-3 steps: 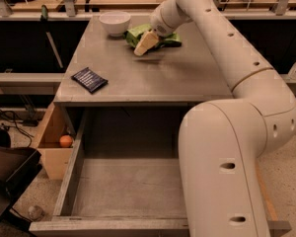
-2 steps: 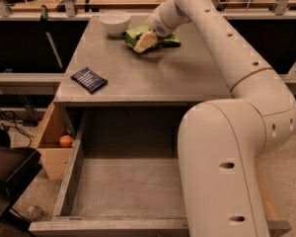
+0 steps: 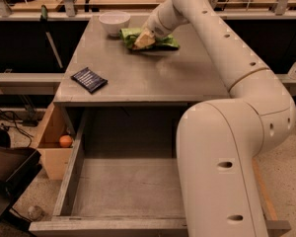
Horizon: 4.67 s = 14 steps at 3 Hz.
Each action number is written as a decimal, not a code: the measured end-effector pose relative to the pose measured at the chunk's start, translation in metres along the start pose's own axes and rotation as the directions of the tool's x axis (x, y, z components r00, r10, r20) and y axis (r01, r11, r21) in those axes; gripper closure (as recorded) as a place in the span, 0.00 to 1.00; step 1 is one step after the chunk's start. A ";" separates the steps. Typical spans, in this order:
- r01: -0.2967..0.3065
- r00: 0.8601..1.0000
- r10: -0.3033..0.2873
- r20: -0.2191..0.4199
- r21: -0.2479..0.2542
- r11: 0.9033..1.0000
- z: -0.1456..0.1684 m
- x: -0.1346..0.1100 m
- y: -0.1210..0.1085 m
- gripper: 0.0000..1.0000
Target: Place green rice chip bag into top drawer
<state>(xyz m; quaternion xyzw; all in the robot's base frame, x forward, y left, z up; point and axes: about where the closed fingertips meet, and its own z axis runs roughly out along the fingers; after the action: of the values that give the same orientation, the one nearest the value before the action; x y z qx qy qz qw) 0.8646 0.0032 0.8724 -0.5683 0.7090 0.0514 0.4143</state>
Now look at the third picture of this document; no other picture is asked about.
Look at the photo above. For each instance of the light wooden box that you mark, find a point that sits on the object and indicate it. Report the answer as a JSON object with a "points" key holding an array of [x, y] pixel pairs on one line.
{"points": [[54, 157]]}

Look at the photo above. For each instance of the metal rail frame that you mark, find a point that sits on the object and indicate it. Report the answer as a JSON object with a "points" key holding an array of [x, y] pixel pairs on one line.
{"points": [[88, 9]]}

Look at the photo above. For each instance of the foam padded gripper finger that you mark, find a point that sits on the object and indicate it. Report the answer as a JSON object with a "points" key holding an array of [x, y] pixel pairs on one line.
{"points": [[145, 38]]}

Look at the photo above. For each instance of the small grey floor ball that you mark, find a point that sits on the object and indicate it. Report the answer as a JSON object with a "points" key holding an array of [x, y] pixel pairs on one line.
{"points": [[35, 213]]}

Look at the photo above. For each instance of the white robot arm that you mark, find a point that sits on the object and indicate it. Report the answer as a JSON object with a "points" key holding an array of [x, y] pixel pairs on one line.
{"points": [[217, 140]]}

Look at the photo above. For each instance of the black bin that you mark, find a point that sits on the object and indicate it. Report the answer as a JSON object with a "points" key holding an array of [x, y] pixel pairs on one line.
{"points": [[18, 167]]}

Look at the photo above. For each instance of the white ceramic bowl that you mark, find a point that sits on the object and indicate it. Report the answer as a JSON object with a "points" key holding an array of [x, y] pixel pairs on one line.
{"points": [[114, 21]]}

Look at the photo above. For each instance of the orange ball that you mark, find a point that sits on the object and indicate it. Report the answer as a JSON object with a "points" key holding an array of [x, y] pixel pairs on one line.
{"points": [[65, 141]]}

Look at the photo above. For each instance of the open grey top drawer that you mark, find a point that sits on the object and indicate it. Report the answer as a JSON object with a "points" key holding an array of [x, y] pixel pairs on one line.
{"points": [[123, 180]]}

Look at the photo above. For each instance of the grey cabinet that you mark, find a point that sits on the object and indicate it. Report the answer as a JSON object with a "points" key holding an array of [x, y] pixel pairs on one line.
{"points": [[186, 75]]}

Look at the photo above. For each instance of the dark blue snack packet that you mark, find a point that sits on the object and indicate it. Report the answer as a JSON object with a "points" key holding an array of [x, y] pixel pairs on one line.
{"points": [[89, 80]]}

